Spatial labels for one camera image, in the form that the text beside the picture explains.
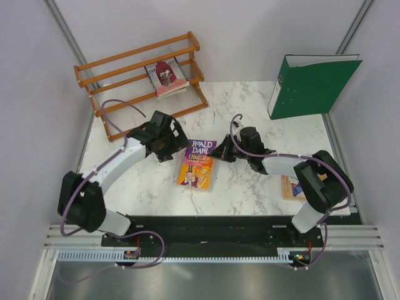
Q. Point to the wooden two-tier book rack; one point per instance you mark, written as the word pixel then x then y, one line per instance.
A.
pixel 137 77

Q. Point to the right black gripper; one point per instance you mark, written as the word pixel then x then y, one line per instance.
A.
pixel 222 151

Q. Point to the red Treehouse book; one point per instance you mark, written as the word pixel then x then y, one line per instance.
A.
pixel 173 93

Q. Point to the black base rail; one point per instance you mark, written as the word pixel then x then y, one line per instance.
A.
pixel 214 236

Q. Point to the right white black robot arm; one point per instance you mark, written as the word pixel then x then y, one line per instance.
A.
pixel 321 179

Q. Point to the white slotted cable duct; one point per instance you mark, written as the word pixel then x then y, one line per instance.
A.
pixel 125 256

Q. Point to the blue Nineteen Eighty-Four book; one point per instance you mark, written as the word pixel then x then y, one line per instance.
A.
pixel 182 72

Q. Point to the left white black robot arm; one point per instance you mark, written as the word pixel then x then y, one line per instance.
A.
pixel 81 200

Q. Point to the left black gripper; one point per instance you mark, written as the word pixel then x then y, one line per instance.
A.
pixel 178 142

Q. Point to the yellow Roald Dahl book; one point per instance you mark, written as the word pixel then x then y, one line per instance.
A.
pixel 197 165

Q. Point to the brown cover book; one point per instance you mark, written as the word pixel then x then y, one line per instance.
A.
pixel 291 189

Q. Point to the purple castle cover book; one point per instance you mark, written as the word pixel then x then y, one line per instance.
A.
pixel 167 76

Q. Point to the green lever arch binder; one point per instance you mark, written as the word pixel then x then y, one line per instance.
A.
pixel 310 84

